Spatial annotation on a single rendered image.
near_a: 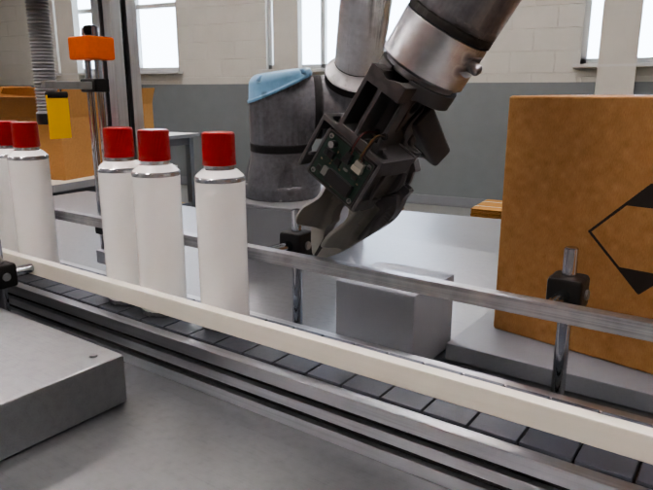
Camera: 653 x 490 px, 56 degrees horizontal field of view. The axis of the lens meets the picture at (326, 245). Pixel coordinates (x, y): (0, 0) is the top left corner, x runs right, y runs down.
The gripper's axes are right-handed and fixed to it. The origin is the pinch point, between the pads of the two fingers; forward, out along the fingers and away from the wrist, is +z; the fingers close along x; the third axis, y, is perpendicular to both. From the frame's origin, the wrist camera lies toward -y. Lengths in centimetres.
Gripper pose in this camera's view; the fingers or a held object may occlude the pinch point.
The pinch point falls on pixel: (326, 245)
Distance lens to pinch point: 63.5
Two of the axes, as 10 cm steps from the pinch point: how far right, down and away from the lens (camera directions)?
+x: 6.8, 6.5, -3.4
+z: -4.5, 7.4, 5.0
